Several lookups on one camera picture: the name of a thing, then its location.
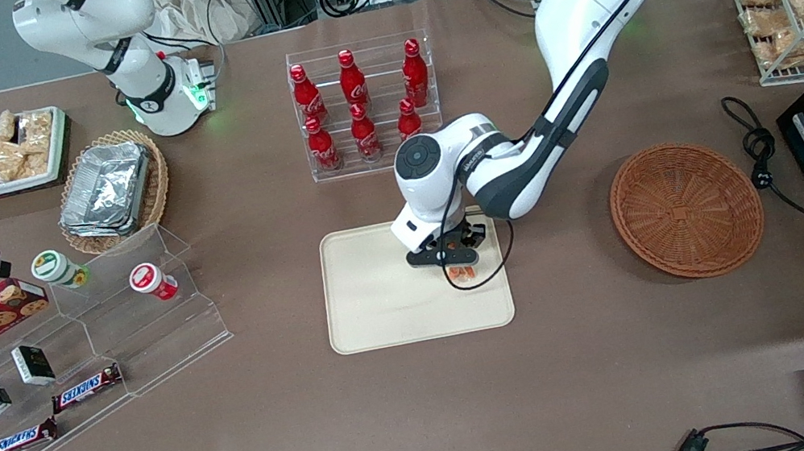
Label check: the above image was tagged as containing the Snickers chocolate bar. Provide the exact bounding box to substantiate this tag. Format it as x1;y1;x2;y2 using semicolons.
0;416;63;451
48;362;127;414

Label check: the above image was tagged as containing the stack of foil trays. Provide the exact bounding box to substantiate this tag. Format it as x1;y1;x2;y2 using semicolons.
48;137;164;246

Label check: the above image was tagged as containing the clear acrylic stepped display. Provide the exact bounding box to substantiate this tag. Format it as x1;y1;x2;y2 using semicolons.
0;212;252;451

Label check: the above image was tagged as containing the black box with white label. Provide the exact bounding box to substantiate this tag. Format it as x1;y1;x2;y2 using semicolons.
10;340;58;390

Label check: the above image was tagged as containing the triangular sandwich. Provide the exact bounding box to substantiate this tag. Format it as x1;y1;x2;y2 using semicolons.
441;238;479;287

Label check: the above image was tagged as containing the cream plastic tray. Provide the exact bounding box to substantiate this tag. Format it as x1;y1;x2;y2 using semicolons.
312;201;519;358

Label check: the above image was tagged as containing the beige cloth bag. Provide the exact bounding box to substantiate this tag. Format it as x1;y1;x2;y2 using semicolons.
148;0;273;55

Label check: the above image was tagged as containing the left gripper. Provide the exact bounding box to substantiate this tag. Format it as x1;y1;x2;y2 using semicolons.
390;196;497;292

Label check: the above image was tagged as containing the black power cable with plug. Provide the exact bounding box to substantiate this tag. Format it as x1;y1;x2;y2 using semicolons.
719;83;804;241

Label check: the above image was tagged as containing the green lid white cup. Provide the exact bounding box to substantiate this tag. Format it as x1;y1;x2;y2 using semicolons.
28;244;92;296

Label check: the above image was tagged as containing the oval light wicker basket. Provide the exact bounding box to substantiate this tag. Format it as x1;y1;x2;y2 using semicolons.
45;123;180;262

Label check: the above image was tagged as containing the red lid cup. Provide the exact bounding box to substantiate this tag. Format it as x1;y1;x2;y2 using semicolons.
126;258;181;307

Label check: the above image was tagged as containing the red cola bottle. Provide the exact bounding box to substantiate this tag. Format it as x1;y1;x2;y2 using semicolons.
303;112;344;175
347;101;384;165
335;47;373;114
288;60;331;130
396;37;434;110
394;96;427;143

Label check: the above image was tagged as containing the round brown wicker basket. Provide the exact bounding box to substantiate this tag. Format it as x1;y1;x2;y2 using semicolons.
601;130;774;293

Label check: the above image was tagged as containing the clear acrylic bottle rack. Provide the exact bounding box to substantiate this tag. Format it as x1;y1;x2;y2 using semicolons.
284;28;451;186

